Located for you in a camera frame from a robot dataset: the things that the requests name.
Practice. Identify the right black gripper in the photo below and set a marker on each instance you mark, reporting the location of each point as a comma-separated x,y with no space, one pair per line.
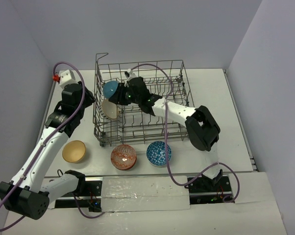
117,98

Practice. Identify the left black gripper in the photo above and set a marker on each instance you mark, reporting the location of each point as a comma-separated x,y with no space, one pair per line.
89,95

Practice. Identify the plain blue bowl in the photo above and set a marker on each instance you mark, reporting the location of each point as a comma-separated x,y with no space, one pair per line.
110,88

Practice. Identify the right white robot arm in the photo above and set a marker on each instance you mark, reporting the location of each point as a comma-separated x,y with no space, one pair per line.
202,129

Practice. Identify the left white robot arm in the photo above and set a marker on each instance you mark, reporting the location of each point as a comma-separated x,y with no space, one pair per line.
25,194

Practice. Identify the yellow bowl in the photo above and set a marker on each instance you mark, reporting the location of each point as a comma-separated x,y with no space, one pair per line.
74,151

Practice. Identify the red patterned bowl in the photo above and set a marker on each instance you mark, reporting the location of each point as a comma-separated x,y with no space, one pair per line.
123,157

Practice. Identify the blue patterned bowl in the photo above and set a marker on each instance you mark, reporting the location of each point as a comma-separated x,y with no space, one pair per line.
156,154

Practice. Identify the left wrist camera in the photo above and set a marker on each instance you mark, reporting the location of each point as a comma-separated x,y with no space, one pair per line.
65,78

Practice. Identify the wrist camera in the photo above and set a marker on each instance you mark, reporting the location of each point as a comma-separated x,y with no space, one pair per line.
130,75
65,78

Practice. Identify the grey wire dish rack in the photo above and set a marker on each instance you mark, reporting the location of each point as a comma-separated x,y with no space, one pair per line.
163,77

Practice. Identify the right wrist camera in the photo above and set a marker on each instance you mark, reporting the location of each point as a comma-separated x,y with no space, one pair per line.
130,75

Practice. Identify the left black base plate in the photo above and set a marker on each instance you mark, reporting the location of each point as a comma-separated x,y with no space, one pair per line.
89,198

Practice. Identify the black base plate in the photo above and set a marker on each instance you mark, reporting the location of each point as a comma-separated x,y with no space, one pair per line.
202,192
89,198

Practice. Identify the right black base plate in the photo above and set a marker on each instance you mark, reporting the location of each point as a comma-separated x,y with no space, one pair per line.
202,192

